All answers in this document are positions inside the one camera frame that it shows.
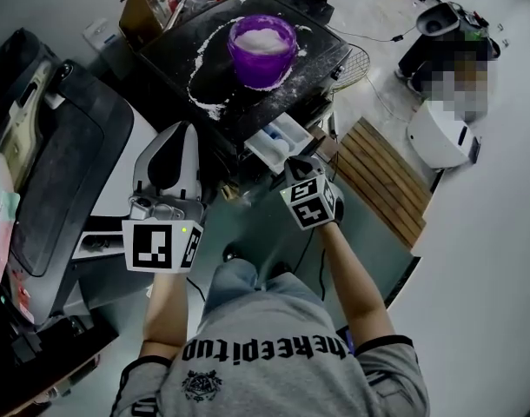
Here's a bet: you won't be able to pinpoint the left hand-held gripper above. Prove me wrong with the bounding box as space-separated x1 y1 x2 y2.
121 120 208 275

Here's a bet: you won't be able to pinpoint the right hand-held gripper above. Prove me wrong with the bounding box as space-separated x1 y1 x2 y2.
280 155 346 232

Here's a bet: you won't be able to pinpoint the white detergent drawer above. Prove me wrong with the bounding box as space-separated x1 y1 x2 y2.
245 113 315 175

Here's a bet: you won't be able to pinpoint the white flour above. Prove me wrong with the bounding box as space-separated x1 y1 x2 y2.
234 28 290 55

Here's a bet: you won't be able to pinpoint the person's right forearm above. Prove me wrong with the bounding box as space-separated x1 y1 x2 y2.
316 222 396 347

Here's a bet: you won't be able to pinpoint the person's left forearm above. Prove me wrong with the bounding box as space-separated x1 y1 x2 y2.
141 269 190 345

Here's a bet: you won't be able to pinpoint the wooden slat platform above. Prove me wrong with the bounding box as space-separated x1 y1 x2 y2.
323 117 434 249

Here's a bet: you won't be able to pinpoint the white and black appliance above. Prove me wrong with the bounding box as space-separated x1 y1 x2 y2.
0 58 162 325

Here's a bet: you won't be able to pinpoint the black washing machine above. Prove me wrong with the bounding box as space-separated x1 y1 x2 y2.
138 0 353 199

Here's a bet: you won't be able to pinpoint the purple plastic tub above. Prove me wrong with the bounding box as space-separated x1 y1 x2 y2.
227 14 299 90

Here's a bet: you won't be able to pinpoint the person's blue jeans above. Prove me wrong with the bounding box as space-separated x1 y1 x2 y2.
199 258 331 334

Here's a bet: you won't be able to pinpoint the white round appliance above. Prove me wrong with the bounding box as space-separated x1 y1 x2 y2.
407 98 483 171

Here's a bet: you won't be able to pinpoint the cream plastic panel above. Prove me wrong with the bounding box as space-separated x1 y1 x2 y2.
0 61 70 177

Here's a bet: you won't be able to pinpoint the small white blue device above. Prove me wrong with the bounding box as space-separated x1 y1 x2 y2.
82 17 118 54

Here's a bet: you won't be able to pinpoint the large open cardboard box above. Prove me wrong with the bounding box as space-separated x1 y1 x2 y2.
119 0 238 51

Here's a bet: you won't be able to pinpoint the pink and green packet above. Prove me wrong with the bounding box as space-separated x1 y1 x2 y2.
0 145 22 284

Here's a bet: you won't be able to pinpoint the small blue screen device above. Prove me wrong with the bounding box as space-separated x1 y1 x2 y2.
336 326 357 355

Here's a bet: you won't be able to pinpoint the grey metal rod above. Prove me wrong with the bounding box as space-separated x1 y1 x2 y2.
162 0 203 30

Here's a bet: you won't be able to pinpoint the black bag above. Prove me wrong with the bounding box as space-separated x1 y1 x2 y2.
0 27 64 116

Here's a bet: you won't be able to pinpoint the white domed device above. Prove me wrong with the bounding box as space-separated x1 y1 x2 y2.
414 2 461 36

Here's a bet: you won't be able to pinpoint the person's grey printed t-shirt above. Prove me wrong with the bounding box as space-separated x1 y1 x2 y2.
110 306 431 417

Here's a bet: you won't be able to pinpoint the thick black cable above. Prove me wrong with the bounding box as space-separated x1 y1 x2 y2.
290 228 331 303

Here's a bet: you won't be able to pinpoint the thin black cable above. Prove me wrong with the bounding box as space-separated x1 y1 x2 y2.
186 278 208 303

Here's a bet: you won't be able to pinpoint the wire mesh chair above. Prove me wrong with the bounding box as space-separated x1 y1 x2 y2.
329 43 373 93

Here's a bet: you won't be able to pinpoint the power adapter cable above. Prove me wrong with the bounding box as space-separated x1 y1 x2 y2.
328 22 418 43

